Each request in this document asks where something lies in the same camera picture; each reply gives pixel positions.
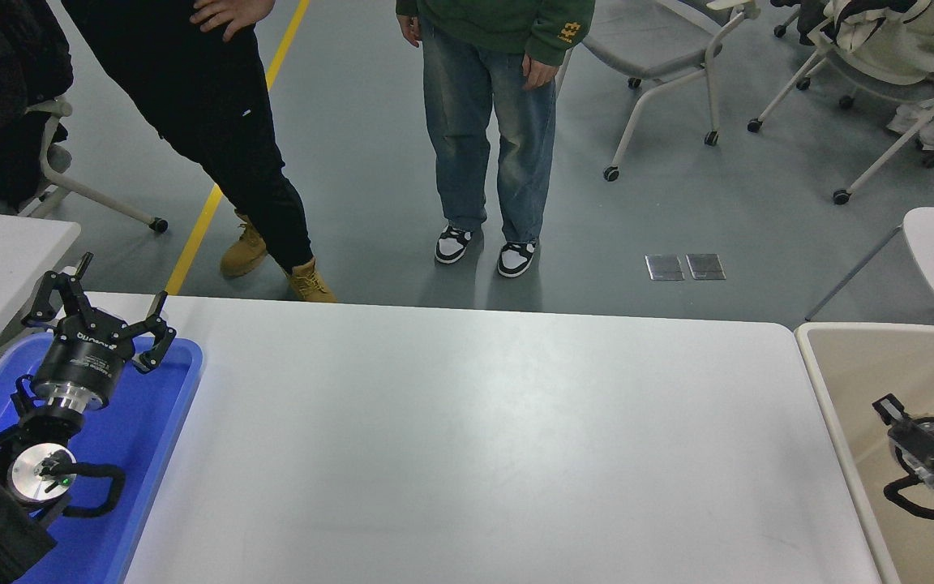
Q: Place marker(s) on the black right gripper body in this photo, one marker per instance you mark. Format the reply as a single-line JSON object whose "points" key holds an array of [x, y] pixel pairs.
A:
{"points": [[925, 438]]}

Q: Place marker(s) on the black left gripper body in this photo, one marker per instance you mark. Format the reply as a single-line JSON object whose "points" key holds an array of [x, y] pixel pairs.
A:
{"points": [[82, 357]]}

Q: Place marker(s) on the person's left hand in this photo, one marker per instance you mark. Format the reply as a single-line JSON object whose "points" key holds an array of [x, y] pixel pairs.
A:
{"points": [[540, 73], [228, 12]]}

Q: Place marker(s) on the person's right hand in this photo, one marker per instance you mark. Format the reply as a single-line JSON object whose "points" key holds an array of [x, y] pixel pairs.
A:
{"points": [[410, 31]]}

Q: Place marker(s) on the large pale plastic bin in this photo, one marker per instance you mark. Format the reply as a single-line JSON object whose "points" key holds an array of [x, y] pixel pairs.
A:
{"points": [[872, 357]]}

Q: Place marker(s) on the blue plastic tray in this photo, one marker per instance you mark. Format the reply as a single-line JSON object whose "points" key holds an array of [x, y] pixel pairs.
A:
{"points": [[151, 454]]}

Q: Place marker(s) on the white chair with castors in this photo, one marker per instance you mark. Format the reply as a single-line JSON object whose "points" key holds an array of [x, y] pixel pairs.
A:
{"points": [[49, 108]]}

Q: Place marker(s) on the person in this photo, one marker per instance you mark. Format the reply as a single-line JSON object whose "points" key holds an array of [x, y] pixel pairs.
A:
{"points": [[483, 105], [191, 97]]}

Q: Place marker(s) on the silver floor plate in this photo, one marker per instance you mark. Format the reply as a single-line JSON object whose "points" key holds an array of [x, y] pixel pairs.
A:
{"points": [[705, 266], [665, 268]]}

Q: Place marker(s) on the cream jacket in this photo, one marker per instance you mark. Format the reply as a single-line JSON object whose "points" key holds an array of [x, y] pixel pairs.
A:
{"points": [[897, 36]]}

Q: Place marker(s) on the grey seat wheeled chair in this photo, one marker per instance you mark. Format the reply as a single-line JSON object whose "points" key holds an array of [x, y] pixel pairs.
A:
{"points": [[661, 49]]}

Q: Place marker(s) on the white frame wheeled chair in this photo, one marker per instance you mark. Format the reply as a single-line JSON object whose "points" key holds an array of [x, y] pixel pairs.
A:
{"points": [[880, 85]]}

